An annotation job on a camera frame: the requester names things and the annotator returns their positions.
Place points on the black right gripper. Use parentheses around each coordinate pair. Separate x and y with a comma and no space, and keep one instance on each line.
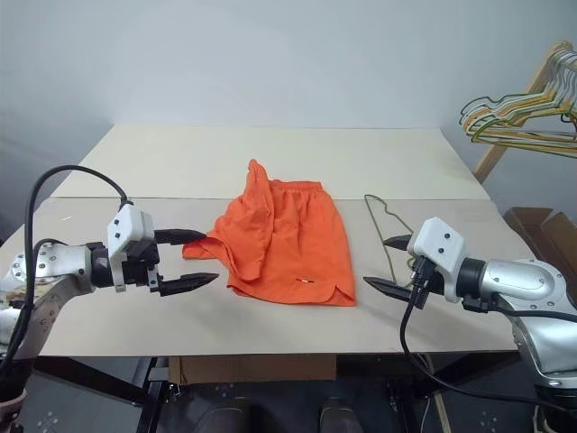
(409,259)

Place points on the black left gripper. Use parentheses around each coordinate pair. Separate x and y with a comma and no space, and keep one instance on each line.
(142,266)

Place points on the orange shorts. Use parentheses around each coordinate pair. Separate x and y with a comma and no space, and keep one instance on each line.
(297,234)

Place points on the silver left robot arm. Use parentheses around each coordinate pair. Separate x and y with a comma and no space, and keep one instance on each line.
(54,266)

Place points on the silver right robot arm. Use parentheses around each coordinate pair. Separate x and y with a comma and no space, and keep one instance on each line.
(518,279)

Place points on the flat brown cardboard sheet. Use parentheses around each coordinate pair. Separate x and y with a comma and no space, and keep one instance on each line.
(252,367)

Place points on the open brown cardboard box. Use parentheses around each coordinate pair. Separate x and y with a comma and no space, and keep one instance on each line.
(541,230)

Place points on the wooden clothes rack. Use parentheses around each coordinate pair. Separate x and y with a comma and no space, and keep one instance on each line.
(496,149)

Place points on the black rounded foot shape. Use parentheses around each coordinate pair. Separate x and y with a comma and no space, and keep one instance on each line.
(212,415)

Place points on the light wooden stick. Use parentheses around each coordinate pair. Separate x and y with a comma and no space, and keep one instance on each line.
(444,417)

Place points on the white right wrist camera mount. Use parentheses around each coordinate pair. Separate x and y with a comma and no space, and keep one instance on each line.
(439,245)

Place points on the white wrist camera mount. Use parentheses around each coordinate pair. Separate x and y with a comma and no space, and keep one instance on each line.
(128,227)
(439,245)

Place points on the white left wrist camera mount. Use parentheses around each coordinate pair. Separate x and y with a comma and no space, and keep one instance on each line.
(128,227)

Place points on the black metal table frame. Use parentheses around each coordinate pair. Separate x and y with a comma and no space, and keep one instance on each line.
(155,406)

